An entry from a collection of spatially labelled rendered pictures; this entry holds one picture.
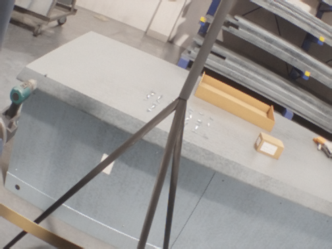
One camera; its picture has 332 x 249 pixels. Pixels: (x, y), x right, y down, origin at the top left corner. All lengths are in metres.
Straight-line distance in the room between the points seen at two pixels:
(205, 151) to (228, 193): 0.23
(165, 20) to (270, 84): 1.82
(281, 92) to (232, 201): 3.63
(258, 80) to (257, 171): 3.65
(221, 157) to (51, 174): 0.73
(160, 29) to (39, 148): 4.58
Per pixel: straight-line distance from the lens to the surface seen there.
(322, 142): 2.50
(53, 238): 0.72
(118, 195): 1.86
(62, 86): 1.70
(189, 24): 6.41
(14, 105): 1.52
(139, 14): 6.53
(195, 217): 1.86
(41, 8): 4.45
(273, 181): 1.73
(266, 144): 1.89
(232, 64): 5.29
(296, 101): 5.40
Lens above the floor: 1.26
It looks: 20 degrees down
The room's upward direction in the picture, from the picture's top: 25 degrees clockwise
